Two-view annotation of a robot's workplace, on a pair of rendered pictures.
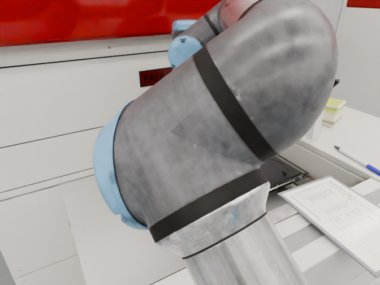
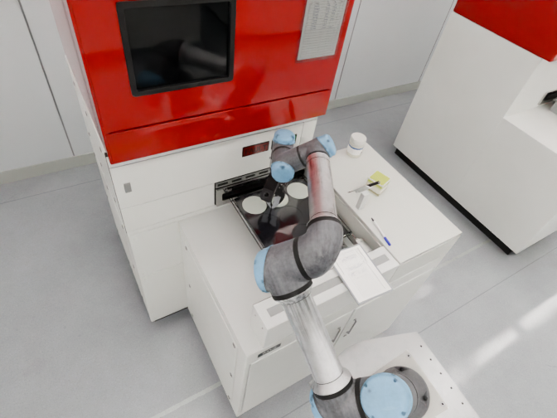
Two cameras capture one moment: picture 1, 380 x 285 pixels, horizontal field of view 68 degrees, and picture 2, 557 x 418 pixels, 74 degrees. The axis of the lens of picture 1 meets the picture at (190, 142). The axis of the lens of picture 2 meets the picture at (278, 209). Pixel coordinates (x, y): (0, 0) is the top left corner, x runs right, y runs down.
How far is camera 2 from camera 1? 78 cm
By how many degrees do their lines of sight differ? 20
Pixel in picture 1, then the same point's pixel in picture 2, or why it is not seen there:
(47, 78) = (181, 160)
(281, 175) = not seen: hidden behind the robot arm
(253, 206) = (305, 294)
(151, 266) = (249, 286)
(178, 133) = (286, 274)
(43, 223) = (163, 245)
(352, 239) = (355, 286)
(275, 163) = not seen: hidden behind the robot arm
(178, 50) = (278, 172)
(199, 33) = (293, 162)
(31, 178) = (161, 219)
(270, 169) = not seen: hidden behind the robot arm
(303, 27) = (327, 250)
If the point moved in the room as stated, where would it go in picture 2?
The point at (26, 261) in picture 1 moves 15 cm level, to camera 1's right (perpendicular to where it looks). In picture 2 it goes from (149, 267) to (183, 269)
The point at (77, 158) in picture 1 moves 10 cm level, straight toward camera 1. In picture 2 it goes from (191, 204) to (199, 222)
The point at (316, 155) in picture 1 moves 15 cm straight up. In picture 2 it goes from (359, 221) to (370, 195)
